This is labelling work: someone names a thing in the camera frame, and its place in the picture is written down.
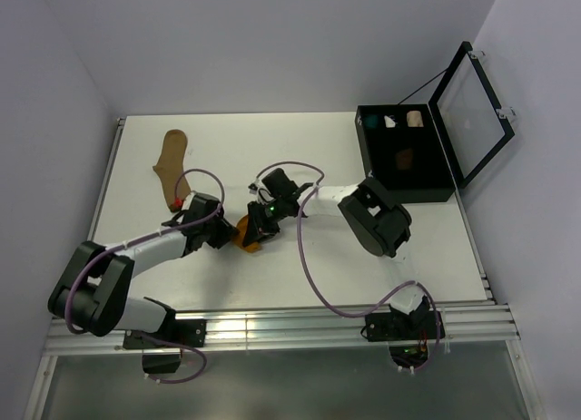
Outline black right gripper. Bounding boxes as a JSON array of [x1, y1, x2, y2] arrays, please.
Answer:
[[243, 198, 288, 248]]

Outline mustard yellow striped-cuff sock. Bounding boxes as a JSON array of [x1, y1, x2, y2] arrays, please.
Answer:
[[231, 214, 264, 254]]

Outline dark brown striped-cuff sock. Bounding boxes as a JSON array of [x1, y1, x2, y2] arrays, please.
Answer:
[[394, 148, 414, 171]]

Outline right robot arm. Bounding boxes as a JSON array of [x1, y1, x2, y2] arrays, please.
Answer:
[[234, 161, 433, 338]]

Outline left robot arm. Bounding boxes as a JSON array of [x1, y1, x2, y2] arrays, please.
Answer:
[[47, 193, 239, 347]]

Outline tan ribbed sock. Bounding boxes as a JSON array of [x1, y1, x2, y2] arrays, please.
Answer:
[[153, 129, 191, 213]]

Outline teal rolled sock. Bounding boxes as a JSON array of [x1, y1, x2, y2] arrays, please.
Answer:
[[364, 114, 379, 129]]

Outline black storage box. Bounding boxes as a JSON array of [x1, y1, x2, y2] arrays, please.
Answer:
[[355, 103, 455, 204]]

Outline white rolled sock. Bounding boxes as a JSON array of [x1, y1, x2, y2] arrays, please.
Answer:
[[384, 116, 396, 129]]

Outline beige rolled sock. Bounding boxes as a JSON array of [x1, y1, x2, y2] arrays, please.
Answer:
[[407, 111, 424, 128]]

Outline glass box lid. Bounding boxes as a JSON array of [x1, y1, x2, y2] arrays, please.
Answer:
[[428, 41, 516, 189]]

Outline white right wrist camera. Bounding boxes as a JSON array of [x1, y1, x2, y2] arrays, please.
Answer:
[[248, 179, 273, 204]]

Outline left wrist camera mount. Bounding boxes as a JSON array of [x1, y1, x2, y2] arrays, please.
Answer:
[[172, 192, 196, 211]]

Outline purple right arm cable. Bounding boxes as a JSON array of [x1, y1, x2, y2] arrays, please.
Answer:
[[253, 161, 444, 376]]

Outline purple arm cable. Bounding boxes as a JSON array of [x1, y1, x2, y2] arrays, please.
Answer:
[[253, 161, 444, 376], [65, 168, 226, 335]]

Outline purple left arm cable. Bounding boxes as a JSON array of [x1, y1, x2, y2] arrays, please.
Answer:
[[65, 168, 226, 335]]

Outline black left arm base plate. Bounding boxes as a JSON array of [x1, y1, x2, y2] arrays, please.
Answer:
[[123, 318, 207, 350]]

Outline aluminium table edge rail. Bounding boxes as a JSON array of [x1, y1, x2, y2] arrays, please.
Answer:
[[65, 116, 128, 319]]

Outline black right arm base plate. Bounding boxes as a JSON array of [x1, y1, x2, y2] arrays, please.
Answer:
[[360, 311, 446, 342]]

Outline aluminium front frame rails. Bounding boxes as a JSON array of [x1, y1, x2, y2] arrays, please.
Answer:
[[43, 303, 520, 357]]

